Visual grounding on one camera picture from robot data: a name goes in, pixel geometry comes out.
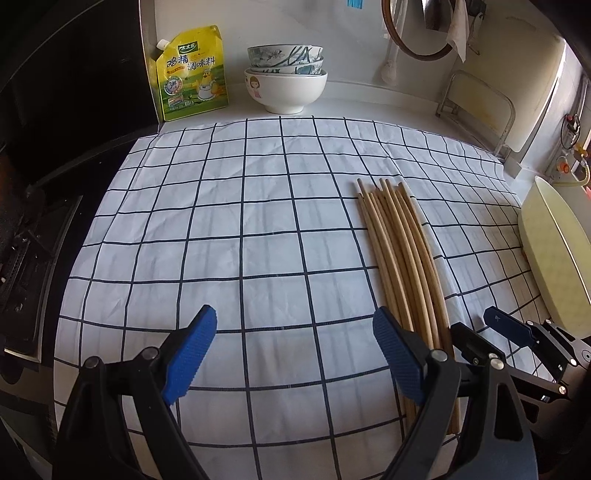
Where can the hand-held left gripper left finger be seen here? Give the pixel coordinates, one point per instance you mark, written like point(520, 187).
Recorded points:
point(194, 355)

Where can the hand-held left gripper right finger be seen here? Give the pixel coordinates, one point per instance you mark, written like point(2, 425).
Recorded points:
point(397, 355)

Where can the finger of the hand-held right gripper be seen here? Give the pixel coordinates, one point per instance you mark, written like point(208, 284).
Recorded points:
point(468, 344)
point(510, 327)

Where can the bundle of wooden chopsticks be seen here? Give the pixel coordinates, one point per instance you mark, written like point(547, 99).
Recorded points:
point(406, 277)

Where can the pale yellow plastic tray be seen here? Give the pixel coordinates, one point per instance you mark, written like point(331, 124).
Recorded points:
point(549, 244)

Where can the checked white cloth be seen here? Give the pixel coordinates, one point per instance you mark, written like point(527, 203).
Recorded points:
point(231, 230)

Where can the gas valve with red knobs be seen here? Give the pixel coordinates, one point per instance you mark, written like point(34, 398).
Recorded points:
point(564, 167)

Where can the yellow seasoning pouch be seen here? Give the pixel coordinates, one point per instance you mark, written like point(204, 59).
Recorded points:
point(194, 78)

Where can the white bowl with cartoon face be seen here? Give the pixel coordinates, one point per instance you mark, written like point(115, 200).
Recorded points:
point(295, 92)

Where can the black gas stove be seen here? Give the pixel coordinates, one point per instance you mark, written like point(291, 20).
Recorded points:
point(69, 92)

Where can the white hanging cloth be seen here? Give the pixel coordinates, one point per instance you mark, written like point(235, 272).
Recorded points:
point(461, 32)

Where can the floral patterned bowl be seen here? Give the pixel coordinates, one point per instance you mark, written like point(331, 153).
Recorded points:
point(286, 54)
point(304, 69)

